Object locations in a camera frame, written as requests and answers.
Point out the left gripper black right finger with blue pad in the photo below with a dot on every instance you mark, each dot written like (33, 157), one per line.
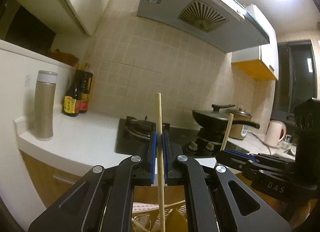
(216, 199)

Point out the brown rice cooker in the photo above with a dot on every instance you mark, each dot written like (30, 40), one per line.
(239, 131)

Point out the white refrigerator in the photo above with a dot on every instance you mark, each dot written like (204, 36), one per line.
(19, 70)

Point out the white upper cabinet right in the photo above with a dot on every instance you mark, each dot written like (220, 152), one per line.
(260, 62)

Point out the gold thermos bottle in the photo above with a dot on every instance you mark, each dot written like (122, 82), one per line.
(44, 104)

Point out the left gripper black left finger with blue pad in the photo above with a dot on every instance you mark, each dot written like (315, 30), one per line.
(102, 199)

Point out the red label sauce bottle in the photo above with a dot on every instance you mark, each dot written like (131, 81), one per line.
(85, 87)

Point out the wooden chopstick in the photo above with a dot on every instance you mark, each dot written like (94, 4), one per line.
(160, 162)
(226, 135)

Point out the dark window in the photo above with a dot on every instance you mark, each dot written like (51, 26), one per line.
(297, 80)

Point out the brown tray on fridge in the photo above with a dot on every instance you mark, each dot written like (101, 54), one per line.
(63, 57)

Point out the black gas stove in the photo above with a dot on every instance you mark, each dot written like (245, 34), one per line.
(133, 133)

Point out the grey range hood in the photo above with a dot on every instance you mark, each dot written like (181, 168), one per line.
(225, 24)

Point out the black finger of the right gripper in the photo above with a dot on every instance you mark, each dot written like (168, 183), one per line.
(240, 159)

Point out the dark soy sauce bottle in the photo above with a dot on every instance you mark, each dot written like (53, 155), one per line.
(72, 97)

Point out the black frying pan with lid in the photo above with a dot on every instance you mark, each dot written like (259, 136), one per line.
(216, 119)

